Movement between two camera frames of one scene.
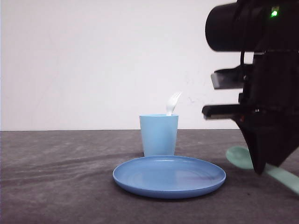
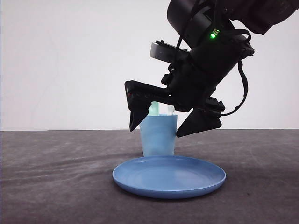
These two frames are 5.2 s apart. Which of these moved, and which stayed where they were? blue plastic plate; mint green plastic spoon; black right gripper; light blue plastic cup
Moved: mint green plastic spoon; black right gripper
Stayed: light blue plastic cup; blue plastic plate
